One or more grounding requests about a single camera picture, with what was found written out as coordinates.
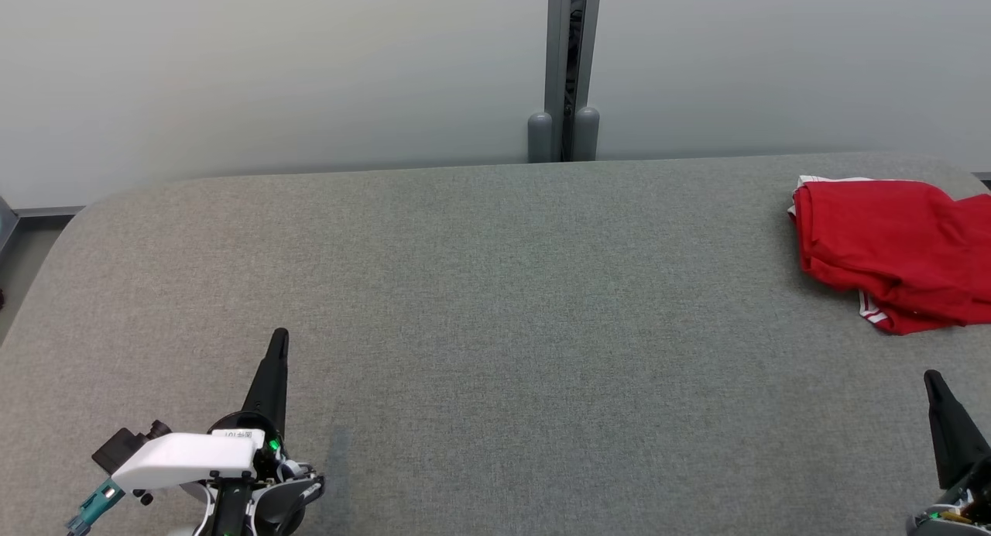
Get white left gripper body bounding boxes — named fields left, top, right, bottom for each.
left=110, top=411, right=285, bottom=493

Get grey rounded post foot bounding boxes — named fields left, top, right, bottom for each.
left=527, top=111, right=554, bottom=164
left=572, top=105, right=602, bottom=163

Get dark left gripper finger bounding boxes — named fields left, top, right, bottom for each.
left=241, top=327, right=291, bottom=438

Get teal left camera connector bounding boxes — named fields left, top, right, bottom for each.
left=65, top=478, right=126, bottom=536

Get red shorts with number print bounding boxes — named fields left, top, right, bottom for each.
left=787, top=175, right=991, bottom=301

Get grey metal partition post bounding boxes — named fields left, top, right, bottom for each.
left=544, top=0, right=604, bottom=163

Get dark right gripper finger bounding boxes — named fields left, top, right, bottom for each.
left=923, top=369, right=991, bottom=492

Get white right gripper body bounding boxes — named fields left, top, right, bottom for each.
left=907, top=462, right=991, bottom=536

